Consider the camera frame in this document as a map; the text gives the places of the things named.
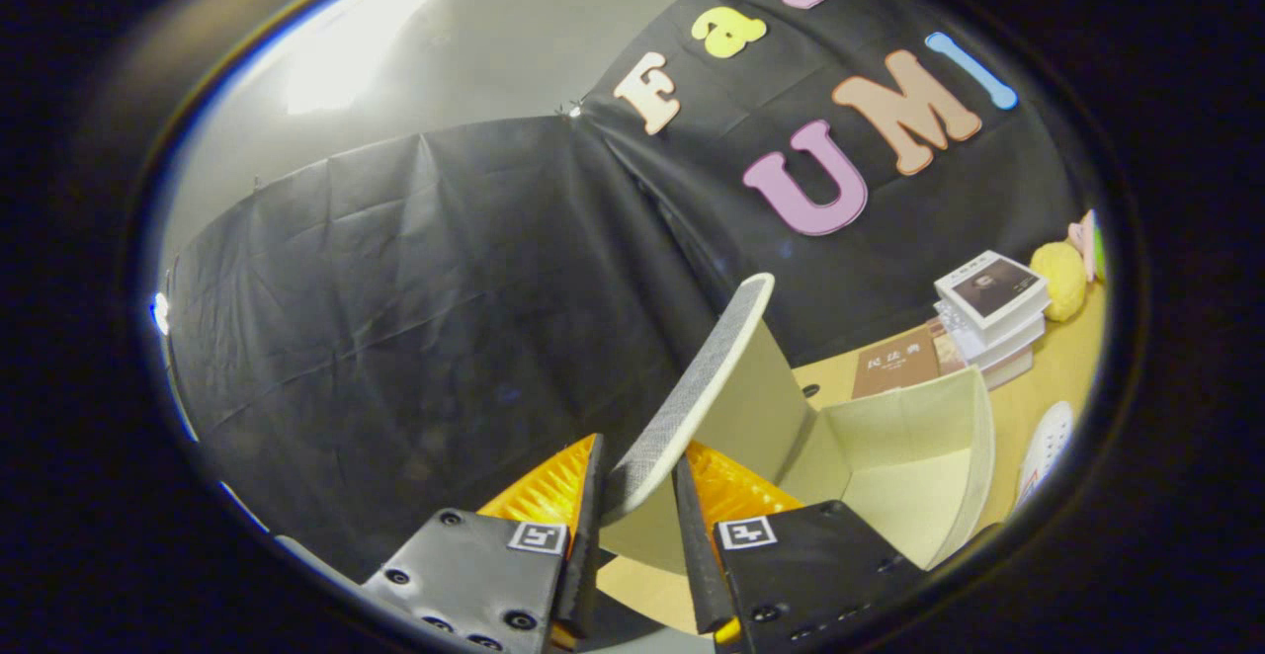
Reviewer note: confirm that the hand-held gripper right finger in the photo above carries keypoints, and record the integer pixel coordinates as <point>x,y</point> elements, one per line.
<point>820,575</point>

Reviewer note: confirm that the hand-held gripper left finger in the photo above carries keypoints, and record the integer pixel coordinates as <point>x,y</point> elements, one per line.
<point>464,575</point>

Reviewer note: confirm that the grey fabric storage box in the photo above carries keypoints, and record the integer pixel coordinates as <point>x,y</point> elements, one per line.
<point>889,456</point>

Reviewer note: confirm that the white canvas shoe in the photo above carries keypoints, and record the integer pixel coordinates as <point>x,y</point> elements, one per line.
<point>1046,447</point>

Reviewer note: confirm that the brown book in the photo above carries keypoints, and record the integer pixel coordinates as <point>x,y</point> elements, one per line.
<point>894,363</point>

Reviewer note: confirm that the plain white book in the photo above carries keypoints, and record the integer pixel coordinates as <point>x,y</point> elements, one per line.
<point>998,338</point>
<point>1008,367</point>

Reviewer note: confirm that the yellow plush cushion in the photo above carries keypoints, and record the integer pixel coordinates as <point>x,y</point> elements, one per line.
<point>1061,281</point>

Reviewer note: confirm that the green and pink plush toy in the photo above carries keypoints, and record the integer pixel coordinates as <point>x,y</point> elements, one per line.
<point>1087,244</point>

